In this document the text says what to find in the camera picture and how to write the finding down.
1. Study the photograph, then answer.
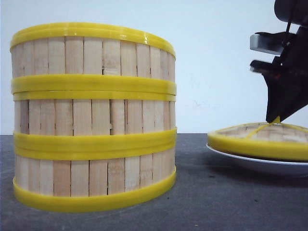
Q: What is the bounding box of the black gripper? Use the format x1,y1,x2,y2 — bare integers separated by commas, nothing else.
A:
250,0,308,122

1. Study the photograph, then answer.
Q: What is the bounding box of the bamboo steamer lid yellow rim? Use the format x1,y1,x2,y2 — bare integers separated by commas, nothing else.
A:
207,117,308,162

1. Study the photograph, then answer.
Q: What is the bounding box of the bamboo steamer basket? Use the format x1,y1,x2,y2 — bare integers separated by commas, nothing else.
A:
13,148,176,212
10,22,176,101
12,90,177,154

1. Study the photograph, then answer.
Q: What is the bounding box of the white plate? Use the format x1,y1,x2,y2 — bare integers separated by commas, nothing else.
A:
206,143,308,178

